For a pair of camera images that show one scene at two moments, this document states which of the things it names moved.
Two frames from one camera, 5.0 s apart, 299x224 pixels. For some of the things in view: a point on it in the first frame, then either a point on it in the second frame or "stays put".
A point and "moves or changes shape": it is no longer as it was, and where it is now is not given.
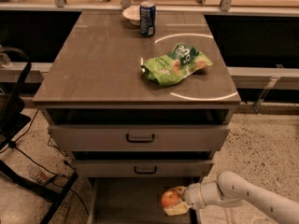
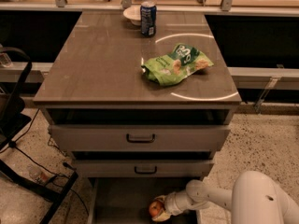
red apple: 170,198 moves or changes shape
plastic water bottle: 37,175 stays put
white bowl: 134,14 stays put
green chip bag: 180,62 stays put
